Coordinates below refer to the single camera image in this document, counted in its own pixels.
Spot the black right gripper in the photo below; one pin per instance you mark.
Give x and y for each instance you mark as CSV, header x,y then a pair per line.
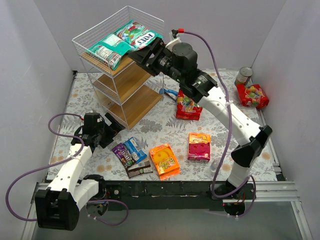
x,y
152,58

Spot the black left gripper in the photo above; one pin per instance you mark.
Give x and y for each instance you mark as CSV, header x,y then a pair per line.
x,y
108,130

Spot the green Fox's mint candy bag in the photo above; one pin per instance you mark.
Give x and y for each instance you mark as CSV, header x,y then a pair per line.
x,y
136,35

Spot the teal mint candy bag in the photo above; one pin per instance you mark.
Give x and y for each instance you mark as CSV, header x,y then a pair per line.
x,y
110,50

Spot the red fruit candy bag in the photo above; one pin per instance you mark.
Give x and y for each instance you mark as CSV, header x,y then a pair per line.
x,y
186,108

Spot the red fruit candy bag corner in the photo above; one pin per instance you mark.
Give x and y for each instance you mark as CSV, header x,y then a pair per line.
x,y
252,96

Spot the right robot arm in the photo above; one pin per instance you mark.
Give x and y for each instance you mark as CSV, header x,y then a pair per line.
x,y
250,136

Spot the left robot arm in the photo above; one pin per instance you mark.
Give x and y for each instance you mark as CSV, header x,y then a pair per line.
x,y
65,185

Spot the purple M&M's candy bag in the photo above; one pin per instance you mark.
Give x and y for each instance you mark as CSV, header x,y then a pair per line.
x,y
124,155

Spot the blue candy bar wrapper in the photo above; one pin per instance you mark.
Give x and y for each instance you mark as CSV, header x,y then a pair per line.
x,y
135,150

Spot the blue candy wrapper near shelf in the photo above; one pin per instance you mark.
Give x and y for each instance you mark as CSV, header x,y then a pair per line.
x,y
169,92

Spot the brown chocolate bar wrapper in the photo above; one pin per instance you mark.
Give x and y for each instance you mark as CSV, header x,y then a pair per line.
x,y
144,167

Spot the orange Scrub Daddy box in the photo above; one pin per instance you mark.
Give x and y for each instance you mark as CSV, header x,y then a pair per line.
x,y
165,161

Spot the pink Scrub Daddy box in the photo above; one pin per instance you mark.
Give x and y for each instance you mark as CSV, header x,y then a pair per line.
x,y
199,147

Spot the metal tin can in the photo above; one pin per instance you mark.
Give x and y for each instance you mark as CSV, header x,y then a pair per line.
x,y
243,76

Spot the clear plastic bottle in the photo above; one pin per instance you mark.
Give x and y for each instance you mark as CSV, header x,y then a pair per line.
x,y
214,164

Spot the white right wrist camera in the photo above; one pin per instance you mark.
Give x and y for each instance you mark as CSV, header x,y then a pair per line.
x,y
174,39

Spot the white wire wooden shelf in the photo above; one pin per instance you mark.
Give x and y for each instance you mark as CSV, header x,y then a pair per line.
x,y
122,92

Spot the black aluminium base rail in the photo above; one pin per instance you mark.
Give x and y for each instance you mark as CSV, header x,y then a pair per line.
x,y
161,195

